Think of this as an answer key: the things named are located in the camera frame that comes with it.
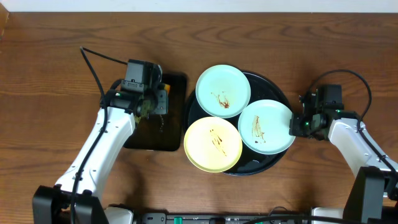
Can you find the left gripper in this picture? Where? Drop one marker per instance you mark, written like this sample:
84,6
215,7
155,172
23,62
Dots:
162,101

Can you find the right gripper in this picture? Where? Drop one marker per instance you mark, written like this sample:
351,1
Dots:
296,128

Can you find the light blue plate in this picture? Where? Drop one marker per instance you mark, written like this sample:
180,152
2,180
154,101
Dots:
264,127
223,91

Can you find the yellow plate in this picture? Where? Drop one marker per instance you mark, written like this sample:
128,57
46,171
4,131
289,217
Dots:
213,144

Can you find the green yellow sponge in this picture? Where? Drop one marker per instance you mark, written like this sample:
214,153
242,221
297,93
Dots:
167,88

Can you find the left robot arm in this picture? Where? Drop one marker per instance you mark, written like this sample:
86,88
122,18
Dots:
76,195

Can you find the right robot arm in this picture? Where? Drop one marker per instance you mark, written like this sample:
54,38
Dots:
375,173

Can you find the black rectangular tray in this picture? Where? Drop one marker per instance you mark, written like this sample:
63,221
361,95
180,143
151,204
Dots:
163,132

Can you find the light blue plate top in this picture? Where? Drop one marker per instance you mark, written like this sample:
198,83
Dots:
223,91

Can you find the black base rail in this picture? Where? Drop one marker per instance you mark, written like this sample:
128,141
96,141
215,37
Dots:
163,218

